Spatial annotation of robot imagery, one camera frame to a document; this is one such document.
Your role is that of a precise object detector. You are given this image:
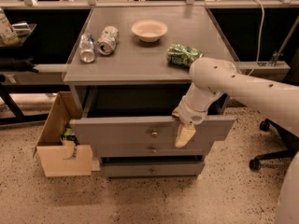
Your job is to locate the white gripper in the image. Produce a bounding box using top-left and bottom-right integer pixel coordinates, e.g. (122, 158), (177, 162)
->
(172, 99), (207, 147)

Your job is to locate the grey top drawer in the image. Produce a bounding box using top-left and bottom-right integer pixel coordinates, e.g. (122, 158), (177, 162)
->
(71, 115), (235, 146)

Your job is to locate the grey drawer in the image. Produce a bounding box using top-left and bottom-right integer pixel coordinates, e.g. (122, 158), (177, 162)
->
(93, 140), (213, 158)
(71, 115), (235, 146)
(101, 161), (205, 178)

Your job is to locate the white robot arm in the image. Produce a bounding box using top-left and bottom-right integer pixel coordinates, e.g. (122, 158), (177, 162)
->
(174, 57), (299, 224)

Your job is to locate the grey bottom drawer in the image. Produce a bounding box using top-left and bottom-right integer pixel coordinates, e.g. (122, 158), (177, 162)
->
(101, 161), (205, 178)

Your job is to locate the grey drawer cabinet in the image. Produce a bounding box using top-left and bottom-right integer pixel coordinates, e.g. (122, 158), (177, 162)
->
(64, 7), (235, 170)

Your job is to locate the grey middle drawer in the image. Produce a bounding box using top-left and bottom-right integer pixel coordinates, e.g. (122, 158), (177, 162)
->
(93, 140), (213, 158)

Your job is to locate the green crushed can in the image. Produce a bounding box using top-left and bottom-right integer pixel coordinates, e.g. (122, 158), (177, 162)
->
(166, 44), (203, 68)

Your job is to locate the beige paper bowl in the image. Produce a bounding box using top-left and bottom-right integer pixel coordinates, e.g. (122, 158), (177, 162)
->
(131, 20), (168, 43)

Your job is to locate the white soda can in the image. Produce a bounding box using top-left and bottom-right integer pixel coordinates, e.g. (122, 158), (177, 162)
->
(97, 26), (120, 56)

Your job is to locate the black office chair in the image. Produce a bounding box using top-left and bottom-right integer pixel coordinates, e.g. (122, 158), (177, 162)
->
(249, 119), (299, 171)

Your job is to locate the green snack bag in box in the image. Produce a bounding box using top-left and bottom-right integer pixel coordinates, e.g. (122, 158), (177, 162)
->
(61, 127), (77, 145)

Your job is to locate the crushed clear plastic bottle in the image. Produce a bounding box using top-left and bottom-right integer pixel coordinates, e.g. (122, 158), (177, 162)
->
(78, 33), (95, 63)

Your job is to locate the cardboard box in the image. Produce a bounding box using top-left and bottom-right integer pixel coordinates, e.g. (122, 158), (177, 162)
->
(35, 91), (93, 177)

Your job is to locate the silver can on side table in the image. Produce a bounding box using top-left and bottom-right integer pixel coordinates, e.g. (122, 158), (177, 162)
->
(12, 21), (32, 36)

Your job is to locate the white green bottle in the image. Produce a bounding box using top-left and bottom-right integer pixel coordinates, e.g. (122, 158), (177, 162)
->
(0, 8), (20, 46)

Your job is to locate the white cable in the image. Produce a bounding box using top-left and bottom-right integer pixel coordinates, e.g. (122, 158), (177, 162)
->
(244, 0), (266, 79)

